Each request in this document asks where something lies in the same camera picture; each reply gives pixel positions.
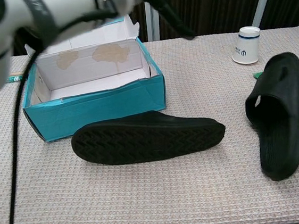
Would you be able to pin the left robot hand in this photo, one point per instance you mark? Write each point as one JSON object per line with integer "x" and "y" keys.
{"x": 171, "y": 13}

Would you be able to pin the teal cardboard shoe box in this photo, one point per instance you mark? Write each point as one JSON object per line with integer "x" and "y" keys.
{"x": 98, "y": 106}

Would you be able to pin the black rubber slipper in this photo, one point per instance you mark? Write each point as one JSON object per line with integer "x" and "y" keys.
{"x": 142, "y": 142}
{"x": 281, "y": 119}

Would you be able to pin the white paper cup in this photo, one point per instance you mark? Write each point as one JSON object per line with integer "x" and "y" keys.
{"x": 246, "y": 49}

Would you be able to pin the green foil sachet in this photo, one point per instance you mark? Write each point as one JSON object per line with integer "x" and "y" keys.
{"x": 258, "y": 75}

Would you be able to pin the green marker pen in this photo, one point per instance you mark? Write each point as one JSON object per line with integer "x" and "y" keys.
{"x": 15, "y": 78}

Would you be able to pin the beige waffle tablecloth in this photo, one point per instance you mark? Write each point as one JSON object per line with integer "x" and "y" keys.
{"x": 158, "y": 191}

